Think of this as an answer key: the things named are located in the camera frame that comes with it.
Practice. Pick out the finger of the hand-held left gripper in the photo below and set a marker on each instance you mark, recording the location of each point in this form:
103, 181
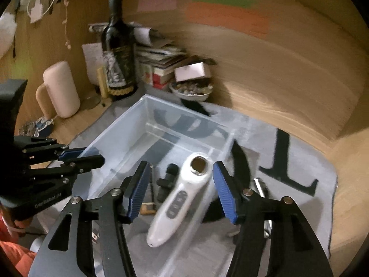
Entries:
86, 161
72, 153

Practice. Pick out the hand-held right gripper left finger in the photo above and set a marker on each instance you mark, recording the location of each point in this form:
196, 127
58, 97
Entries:
138, 190

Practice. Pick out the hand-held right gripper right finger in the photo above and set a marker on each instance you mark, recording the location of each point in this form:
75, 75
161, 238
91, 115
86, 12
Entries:
226, 196

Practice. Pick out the brown cosmetic tube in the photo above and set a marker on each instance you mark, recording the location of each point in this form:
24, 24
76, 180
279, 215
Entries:
148, 207

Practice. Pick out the small metal cylinder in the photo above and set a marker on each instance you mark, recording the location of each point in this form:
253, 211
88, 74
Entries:
259, 186

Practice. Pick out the black plastic tool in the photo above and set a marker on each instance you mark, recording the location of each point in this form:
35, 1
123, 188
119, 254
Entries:
170, 176

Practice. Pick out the white handheld massager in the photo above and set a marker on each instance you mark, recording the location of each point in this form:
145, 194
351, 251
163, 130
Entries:
173, 205

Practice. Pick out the clear plastic storage box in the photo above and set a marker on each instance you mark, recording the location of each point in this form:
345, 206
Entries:
150, 112

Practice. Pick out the blue white lace coaster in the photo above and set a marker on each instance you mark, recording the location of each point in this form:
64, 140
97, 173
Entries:
37, 125

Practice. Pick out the pink mug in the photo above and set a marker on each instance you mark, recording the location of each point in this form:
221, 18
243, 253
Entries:
62, 89

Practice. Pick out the grey mat with black letters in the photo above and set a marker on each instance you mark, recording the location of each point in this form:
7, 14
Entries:
288, 161

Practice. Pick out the white fluffy puff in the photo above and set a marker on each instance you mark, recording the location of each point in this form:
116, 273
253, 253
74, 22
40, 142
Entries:
7, 34

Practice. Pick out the white note paper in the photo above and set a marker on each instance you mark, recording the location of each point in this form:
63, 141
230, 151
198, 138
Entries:
92, 60

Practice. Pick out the white bowl of stones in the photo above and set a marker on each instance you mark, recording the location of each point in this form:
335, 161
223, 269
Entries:
190, 91

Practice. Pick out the dark wine bottle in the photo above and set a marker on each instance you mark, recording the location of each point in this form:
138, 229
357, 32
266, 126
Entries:
118, 49

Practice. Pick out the stack of books and papers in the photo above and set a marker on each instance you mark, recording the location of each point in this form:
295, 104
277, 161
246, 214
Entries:
161, 60

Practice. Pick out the small white cardboard box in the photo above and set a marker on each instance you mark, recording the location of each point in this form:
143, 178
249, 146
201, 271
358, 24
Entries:
190, 70

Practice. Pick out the orange sticky note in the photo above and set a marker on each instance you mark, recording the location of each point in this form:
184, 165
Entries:
227, 18

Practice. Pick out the green sticky note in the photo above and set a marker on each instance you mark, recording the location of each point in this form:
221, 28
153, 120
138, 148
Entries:
224, 0

